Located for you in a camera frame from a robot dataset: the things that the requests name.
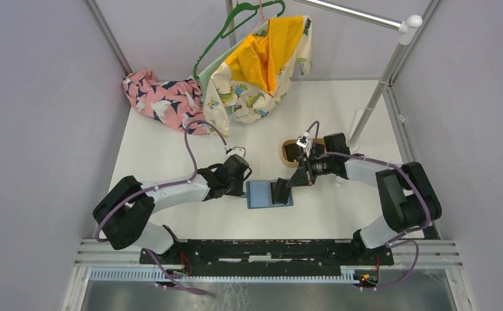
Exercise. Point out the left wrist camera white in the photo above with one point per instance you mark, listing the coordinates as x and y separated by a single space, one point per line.
235 150

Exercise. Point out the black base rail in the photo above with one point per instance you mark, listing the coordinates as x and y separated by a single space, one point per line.
268 258

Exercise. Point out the silver clothes rack pole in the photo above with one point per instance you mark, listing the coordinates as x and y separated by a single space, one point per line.
407 30

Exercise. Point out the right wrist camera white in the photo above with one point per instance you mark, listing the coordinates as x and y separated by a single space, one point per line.
305 143

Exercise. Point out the dinosaur print yellow jacket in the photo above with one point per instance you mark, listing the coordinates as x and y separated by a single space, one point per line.
256 77

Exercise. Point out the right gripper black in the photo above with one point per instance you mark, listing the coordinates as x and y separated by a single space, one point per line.
299 179

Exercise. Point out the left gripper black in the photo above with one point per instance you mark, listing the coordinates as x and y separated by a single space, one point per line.
238 190

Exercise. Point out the green clothes hanger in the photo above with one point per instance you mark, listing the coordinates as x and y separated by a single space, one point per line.
229 27

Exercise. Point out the white slotted cable duct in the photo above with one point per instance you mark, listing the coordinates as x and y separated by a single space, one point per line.
154 274

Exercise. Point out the black cards in tray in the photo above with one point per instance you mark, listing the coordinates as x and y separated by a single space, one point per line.
292 152

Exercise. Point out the teal card holder wallet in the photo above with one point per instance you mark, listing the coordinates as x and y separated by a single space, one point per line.
260 195

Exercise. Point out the oval wooden tray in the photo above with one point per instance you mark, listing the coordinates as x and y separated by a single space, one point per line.
317 149

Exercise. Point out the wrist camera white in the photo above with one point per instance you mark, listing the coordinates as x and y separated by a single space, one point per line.
305 143
235 150

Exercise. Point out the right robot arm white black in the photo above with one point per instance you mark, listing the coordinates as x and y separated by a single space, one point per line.
408 200

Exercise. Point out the pink patterned cloth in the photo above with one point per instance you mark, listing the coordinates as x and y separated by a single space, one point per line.
175 104

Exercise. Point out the mint green cloth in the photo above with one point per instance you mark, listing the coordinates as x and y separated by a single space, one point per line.
204 76

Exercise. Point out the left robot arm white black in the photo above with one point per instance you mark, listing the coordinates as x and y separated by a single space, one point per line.
123 215

